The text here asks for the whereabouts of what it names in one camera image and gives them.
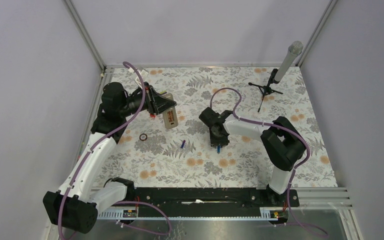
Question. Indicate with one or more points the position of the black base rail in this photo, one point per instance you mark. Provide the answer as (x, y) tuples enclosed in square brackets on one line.
[(186, 202)]

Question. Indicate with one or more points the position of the black mini tripod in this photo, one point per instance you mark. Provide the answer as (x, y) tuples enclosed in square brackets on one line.
[(266, 90)]

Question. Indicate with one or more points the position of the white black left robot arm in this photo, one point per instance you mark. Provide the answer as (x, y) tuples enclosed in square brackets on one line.
[(73, 206)]

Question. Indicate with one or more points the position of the grey microphone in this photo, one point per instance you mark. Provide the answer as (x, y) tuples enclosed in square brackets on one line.
[(293, 51)]

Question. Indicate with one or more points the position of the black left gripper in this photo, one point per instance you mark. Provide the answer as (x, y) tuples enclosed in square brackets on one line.
[(156, 103)]

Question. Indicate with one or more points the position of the poker chip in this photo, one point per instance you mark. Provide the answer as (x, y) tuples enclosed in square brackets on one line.
[(143, 137)]

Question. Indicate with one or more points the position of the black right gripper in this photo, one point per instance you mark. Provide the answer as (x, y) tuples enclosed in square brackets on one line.
[(214, 142)]

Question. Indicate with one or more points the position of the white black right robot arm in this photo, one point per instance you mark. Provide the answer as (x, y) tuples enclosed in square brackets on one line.
[(282, 142)]

